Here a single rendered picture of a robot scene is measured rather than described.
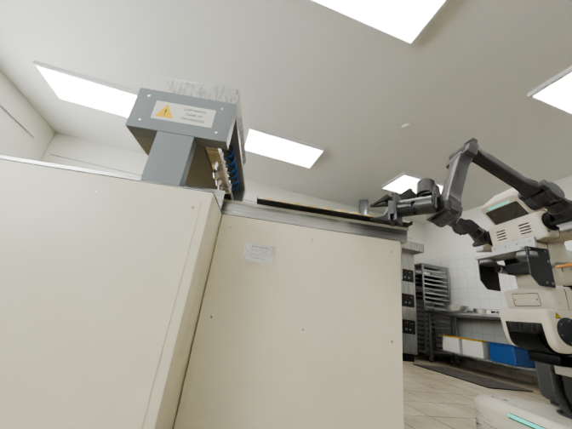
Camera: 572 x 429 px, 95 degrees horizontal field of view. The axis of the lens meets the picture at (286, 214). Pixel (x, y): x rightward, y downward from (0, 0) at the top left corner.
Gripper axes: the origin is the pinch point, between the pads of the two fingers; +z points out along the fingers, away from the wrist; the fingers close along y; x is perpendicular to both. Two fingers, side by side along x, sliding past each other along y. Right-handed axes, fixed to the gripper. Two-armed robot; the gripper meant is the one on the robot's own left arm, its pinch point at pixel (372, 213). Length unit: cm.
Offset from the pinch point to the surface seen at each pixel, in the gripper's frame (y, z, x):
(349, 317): 36.3, 9.4, 2.2
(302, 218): 2.2, 23.7, -10.0
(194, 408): 66, 43, -30
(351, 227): 3.5, 9.9, 3.3
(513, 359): 70, -29, 433
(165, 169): -1, 43, -56
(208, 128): -18, 36, -50
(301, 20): -211, 77, 35
